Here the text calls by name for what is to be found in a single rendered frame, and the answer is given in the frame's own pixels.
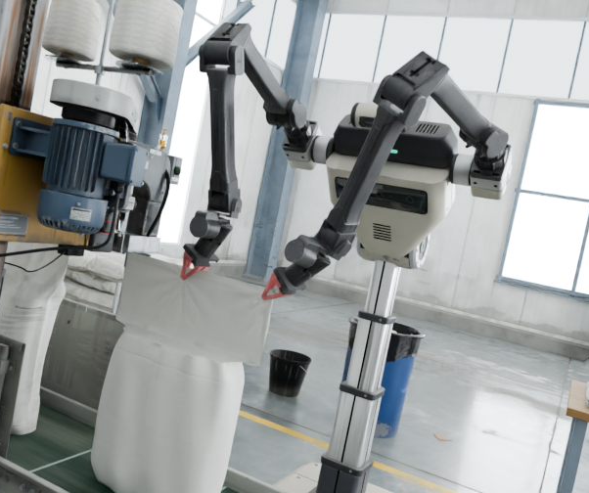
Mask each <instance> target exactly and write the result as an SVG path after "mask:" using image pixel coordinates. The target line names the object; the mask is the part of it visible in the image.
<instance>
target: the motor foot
mask: <svg viewBox="0 0 589 493"><path fill-rule="evenodd" d="M50 131H51V126H50V125H46V124H42V123H38V122H35V121H31V120H27V119H24V118H20V117H15V118H14V121H13V126H12V132H11V138H10V144H9V150H8V152H9V154H10V155H15V156H20V157H29V158H33V159H38V160H43V161H45V159H46V154H47V149H48V143H49V137H50Z"/></svg>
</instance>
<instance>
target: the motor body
mask: <svg viewBox="0 0 589 493"><path fill-rule="evenodd" d="M53 124H55V125H52V126H51V131H50V137H49V143H48V149H47V154H46V159H45V165H44V170H43V176H42V181H43V182H45V183H46V184H47V187H46V189H40V194H38V197H39V201H38V207H37V218H38V220H39V222H40V223H41V224H42V225H43V226H46V227H49V228H52V229H57V230H62V231H67V232H74V233H80V234H95V233H97V232H99V231H100V230H101V228H102V227H103V225H104V221H105V216H106V211H107V209H109V207H108V201H106V200H103V198H104V193H105V188H106V187H107V188H109V187H110V183H111V180H108V179H103V178H101V174H100V173H99V170H100V165H101V159H102V154H103V148H104V146H105V145H106V144H107V142H113V143H117V140H116V139H118V138H119V132H117V131H115V130H112V129H109V128H106V127H102V126H98V125H94V124H90V123H86V122H81V121H76V120H71V119H65V118H57V117H56V118H54V119H53Z"/></svg>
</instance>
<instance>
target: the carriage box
mask: <svg viewBox="0 0 589 493"><path fill-rule="evenodd" d="M15 117H20V118H24V119H27V120H31V121H35V122H38V123H42V124H46V125H50V126H52V125H55V124H53V119H54V118H53V117H49V116H46V115H42V114H39V113H35V112H29V111H26V110H23V109H19V108H16V107H12V106H9V105H5V104H1V105H0V213H5V214H16V215H27V216H28V222H27V228H26V234H25V235H24V234H6V233H0V241H2V242H21V243H39V244H57V245H76V246H88V243H89V238H90V234H80V233H74V232H67V231H62V230H57V229H52V228H49V227H46V226H43V225H42V224H41V223H40V222H39V220H38V218H37V207H38V201H39V197H38V194H40V189H46V187H47V184H46V183H45V182H43V181H42V176H43V170H44V165H45V161H43V160H38V159H33V158H29V157H20V156H15V155H10V154H9V152H8V150H9V144H10V138H11V132H12V126H13V121H14V118H15Z"/></svg>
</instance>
